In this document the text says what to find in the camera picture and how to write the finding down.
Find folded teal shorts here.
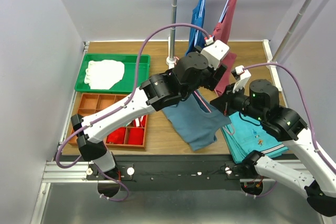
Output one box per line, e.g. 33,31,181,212
221,112,288,164

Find purple cable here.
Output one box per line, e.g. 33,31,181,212
243,62,336,172
55,23,213,169

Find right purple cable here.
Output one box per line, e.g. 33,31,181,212
243,62,336,172

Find maroon tank top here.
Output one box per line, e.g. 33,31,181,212
213,0,237,95

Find red white striped cloth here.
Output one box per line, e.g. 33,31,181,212
125,115,146,127

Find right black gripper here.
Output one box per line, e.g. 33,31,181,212
211,82,266,121

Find red cloth in organizer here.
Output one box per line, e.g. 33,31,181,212
106,127,144,145

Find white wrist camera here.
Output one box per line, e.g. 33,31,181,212
232,65,251,93
201,37,229,70

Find left grey rack pole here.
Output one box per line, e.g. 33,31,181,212
166,0,177,68

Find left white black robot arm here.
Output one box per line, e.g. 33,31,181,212
71,50,227,179

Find royal blue tank top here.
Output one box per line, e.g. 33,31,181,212
185,0,206,55

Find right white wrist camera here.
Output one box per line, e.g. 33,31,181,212
232,65,251,93

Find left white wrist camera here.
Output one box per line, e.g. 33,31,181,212
201,37,229,70

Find right grey rack pole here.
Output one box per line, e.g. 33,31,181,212
268,0,312,62

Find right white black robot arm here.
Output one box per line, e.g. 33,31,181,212
210,79,335,217

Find right white rack foot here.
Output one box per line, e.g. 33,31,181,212
262,39,282,92

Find orange compartment organizer box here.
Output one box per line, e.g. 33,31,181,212
76,93,147,150

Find green plastic tray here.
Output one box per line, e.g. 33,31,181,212
75,54,151,94

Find grey rack pole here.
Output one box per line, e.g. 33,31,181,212
166,0,177,68
268,0,312,62

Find grey-blue tank top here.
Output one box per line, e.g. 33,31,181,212
162,91,231,151

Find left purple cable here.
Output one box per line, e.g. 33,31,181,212
55,23,213,169

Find pink wire hanger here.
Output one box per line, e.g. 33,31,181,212
194,91,235,135

